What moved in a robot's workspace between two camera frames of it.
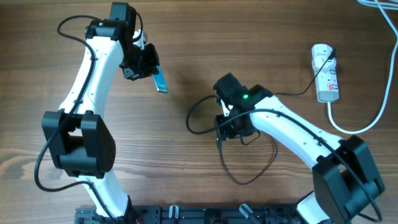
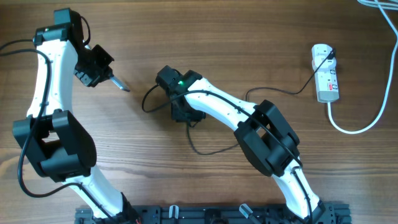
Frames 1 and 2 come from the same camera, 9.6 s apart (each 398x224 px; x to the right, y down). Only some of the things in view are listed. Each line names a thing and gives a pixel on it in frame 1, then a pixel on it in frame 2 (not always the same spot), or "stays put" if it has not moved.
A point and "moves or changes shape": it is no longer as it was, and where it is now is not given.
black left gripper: (148, 70) to (104, 73)
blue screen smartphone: (160, 81) moves or changes shape
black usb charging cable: (273, 136) to (313, 73)
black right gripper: (222, 130) to (176, 116)
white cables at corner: (382, 4) stays put
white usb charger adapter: (319, 60) stays put
